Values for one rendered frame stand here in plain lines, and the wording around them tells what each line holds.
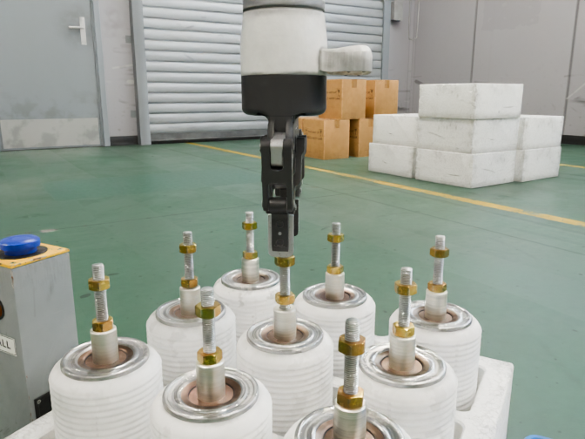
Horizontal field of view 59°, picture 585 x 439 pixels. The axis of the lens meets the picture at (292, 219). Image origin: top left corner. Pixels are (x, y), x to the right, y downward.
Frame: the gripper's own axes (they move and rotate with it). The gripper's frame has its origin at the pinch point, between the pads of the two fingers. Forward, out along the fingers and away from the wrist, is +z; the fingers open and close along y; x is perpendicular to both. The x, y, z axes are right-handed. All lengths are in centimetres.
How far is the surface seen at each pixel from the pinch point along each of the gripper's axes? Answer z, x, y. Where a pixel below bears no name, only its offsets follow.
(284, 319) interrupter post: 8.4, 0.0, 1.1
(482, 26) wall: -89, 174, -597
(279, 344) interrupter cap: 10.3, -0.3, 2.5
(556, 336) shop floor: 36, 51, -55
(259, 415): 11.0, -0.8, 12.6
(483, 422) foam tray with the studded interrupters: 17.7, 19.1, 2.2
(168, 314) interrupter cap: 10.3, -12.8, -3.4
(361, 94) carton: -13, 27, -372
